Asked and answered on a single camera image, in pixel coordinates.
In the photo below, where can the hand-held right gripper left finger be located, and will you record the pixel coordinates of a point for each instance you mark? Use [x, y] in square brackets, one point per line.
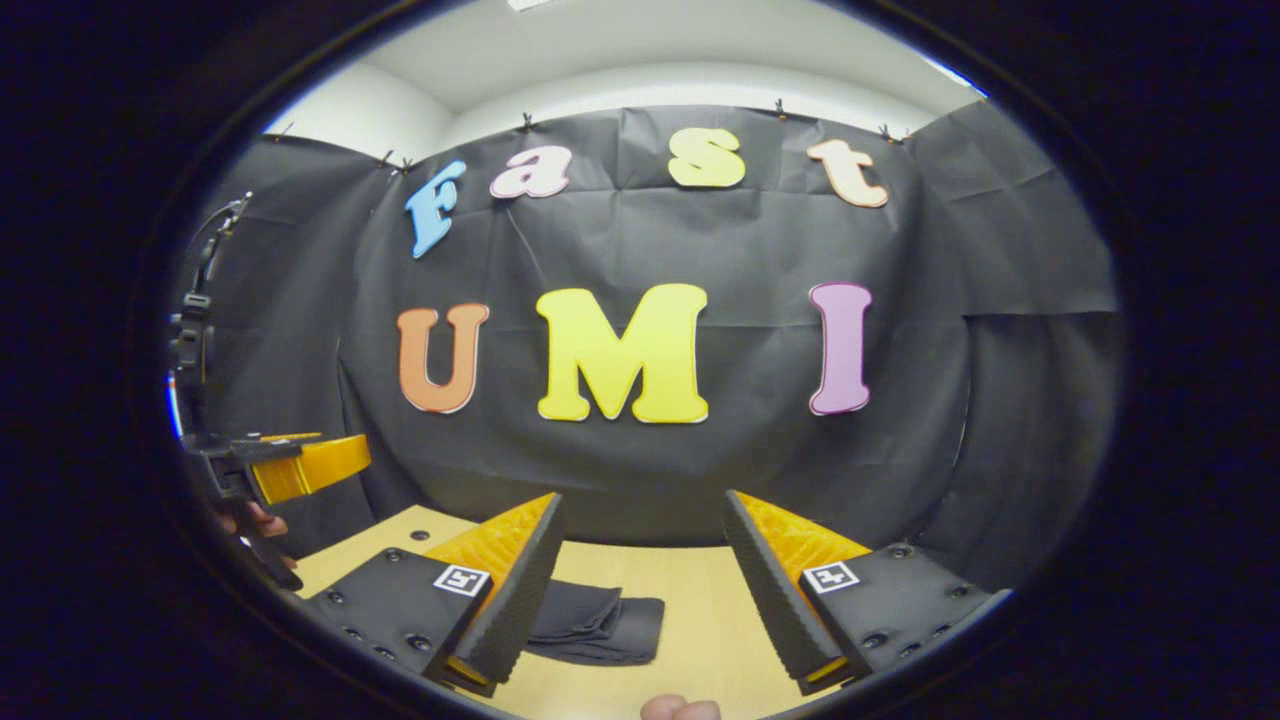
[515, 610]

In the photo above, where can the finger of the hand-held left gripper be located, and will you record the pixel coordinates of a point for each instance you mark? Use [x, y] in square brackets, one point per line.
[310, 465]
[290, 437]

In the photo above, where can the dark grey jeans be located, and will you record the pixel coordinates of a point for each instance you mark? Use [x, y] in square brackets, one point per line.
[610, 625]

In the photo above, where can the white display board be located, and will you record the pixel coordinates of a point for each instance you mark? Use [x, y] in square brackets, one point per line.
[175, 410]

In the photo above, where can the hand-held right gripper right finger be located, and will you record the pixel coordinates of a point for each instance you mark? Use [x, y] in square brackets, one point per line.
[775, 600]

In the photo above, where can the black backdrop cloth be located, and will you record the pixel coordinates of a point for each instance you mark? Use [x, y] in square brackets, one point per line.
[750, 250]

